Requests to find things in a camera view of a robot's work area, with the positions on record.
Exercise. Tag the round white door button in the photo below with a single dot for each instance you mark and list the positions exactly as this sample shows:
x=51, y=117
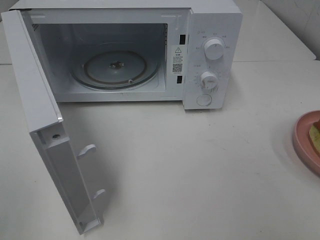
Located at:
x=204, y=100

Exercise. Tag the white timer knob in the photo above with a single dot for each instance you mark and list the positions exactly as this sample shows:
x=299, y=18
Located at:
x=208, y=80

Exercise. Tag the white microwave door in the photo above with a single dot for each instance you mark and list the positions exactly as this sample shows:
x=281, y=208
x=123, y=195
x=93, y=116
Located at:
x=45, y=121

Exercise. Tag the pink round plate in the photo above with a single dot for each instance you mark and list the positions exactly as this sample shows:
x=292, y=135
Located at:
x=301, y=141

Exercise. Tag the sandwich with lettuce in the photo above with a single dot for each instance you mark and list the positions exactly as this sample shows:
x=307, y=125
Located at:
x=314, y=136

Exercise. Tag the white warning sticker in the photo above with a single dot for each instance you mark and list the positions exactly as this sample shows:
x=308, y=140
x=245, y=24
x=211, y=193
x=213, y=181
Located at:
x=177, y=57

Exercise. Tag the glass microwave turntable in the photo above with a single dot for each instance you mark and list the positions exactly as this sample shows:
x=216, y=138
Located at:
x=115, y=65

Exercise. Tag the upper white power knob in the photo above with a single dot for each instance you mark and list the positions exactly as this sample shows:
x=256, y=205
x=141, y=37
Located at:
x=214, y=48

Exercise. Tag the white microwave oven body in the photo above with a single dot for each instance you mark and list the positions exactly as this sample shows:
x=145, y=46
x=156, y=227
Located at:
x=66, y=25

